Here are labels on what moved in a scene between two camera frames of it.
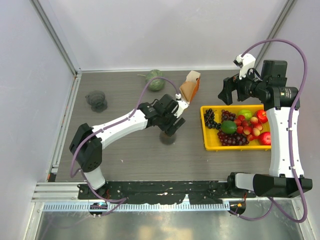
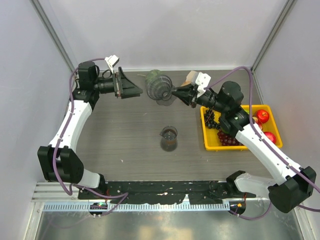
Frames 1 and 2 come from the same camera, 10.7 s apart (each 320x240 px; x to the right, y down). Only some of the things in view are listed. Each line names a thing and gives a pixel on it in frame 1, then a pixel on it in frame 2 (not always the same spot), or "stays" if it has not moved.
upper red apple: x=262 y=115 stays
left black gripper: x=170 y=128 -> x=124 y=87
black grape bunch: x=209 y=116 stays
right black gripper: x=232 y=83 -> x=186 y=93
